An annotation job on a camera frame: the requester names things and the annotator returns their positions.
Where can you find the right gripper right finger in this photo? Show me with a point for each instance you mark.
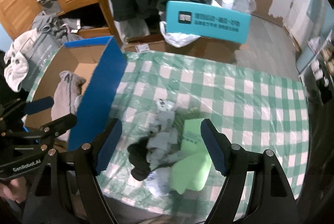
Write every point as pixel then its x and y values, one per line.
pixel 231 161

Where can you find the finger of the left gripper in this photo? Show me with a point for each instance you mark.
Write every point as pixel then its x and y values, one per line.
pixel 59 126
pixel 39 105

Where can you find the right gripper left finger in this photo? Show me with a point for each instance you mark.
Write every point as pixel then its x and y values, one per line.
pixel 90 159

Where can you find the light green cloth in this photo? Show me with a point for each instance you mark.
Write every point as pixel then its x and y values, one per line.
pixel 192 170

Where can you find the black sock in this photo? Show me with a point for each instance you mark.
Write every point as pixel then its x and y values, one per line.
pixel 138 158

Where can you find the person's left hand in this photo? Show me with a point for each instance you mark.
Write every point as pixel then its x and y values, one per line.
pixel 15 190

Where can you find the grey fabric pouch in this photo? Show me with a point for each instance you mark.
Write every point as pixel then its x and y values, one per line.
pixel 68 94

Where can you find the light grey towel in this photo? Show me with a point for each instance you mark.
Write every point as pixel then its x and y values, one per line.
pixel 15 58

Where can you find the green checkered tablecloth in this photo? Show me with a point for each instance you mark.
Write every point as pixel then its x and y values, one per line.
pixel 254 109

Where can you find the green glitter sheet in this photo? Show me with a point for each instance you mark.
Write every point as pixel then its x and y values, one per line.
pixel 181 115

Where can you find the white patterned sock bundle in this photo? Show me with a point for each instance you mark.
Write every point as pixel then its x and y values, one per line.
pixel 165 134

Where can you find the blue-edged cardboard box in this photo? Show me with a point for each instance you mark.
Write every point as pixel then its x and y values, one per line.
pixel 101 63

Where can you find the grey hoodie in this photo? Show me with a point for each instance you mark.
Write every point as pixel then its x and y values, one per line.
pixel 62 29

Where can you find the brown cardboard box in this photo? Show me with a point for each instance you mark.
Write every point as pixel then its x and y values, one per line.
pixel 207 48

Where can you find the shoe rack with shoes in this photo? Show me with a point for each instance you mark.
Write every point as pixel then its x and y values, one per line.
pixel 317 72

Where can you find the white plastic bag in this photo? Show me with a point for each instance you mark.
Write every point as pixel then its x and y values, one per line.
pixel 177 40

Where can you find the teal shoe box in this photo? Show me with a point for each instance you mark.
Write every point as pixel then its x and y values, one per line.
pixel 207 21

